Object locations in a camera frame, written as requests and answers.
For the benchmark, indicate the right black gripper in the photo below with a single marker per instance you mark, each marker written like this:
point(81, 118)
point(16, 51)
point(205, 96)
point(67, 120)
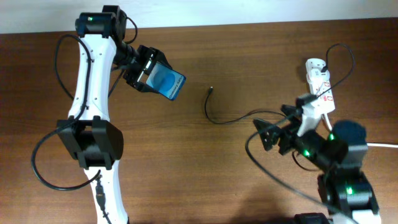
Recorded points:
point(283, 139)

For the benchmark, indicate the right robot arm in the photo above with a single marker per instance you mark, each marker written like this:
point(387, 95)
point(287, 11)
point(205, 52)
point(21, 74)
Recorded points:
point(343, 187)

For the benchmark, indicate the white power strip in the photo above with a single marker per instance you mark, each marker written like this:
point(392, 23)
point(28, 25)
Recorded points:
point(322, 90)

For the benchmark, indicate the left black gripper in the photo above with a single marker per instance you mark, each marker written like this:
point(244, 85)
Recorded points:
point(152, 55)

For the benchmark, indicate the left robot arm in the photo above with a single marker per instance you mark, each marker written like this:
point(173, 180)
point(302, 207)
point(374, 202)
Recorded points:
point(87, 133)

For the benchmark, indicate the blue screen smartphone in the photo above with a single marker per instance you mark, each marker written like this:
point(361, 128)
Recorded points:
point(166, 81)

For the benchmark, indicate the white USB charger plug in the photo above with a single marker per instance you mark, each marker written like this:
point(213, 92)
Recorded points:
point(314, 75)

